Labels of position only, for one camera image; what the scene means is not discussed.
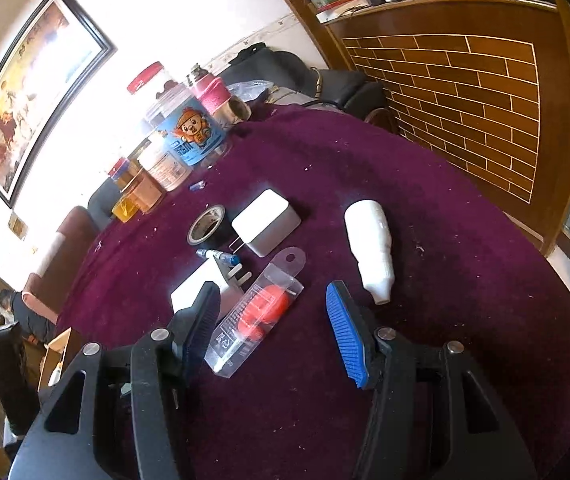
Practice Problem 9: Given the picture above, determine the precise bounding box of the clear jar with red lid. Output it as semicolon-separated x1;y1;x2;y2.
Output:
126;61;180;113

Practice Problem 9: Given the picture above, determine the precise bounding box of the small white charger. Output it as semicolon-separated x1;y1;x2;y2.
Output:
228;189;302;259

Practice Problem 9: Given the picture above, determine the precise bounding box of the orange brown jar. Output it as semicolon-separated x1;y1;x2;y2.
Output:
120;169;166;214

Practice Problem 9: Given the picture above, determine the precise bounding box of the brown chair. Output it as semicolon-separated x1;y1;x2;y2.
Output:
21;205;99;327

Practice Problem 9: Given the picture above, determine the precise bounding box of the pink wrapped bottle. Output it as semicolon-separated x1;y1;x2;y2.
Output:
186;64;231;117

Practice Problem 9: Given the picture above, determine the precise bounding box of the small white squeeze bottle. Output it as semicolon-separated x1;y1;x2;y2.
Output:
344;200;397;306

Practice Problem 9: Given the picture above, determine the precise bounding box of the black tape roll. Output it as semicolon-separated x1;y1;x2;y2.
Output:
187;204;236;250

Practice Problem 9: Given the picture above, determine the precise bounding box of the white plastic jar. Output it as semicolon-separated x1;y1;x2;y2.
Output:
139;132;194;192

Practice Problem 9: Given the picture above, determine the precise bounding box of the large white charger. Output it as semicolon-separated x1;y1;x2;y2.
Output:
170;257;254;322

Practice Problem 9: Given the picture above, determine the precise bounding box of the cardboard box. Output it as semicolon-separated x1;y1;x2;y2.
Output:
37;327;86;394

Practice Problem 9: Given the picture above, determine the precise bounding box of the framed wall painting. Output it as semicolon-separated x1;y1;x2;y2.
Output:
0;0;118;209

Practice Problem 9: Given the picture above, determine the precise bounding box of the paper roll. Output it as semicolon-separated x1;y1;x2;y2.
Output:
217;97;252;129

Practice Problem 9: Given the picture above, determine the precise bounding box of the clear jar with cartoon label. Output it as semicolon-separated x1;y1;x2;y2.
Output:
145;91;234;169

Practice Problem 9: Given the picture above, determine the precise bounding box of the small wall sticker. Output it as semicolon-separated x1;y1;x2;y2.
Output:
8;212;30;239

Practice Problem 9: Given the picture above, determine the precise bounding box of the small container with red lid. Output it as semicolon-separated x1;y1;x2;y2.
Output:
108;156;134;182

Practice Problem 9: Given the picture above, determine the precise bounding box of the wooden brick pattern counter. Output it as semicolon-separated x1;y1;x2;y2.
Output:
252;0;570;263

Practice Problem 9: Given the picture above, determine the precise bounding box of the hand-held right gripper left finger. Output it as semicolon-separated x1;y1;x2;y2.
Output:
7;281;222;480

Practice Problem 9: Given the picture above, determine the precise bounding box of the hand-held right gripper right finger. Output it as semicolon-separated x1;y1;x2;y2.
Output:
326;281;538;480

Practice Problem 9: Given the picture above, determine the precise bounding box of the black bag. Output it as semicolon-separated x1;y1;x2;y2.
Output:
219;45;386;122

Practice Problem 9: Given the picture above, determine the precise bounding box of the black office chair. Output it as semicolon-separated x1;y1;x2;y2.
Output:
0;322;42;438

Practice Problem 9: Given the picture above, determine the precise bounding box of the clear package with orange item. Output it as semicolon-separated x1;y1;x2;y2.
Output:
204;246;307;379

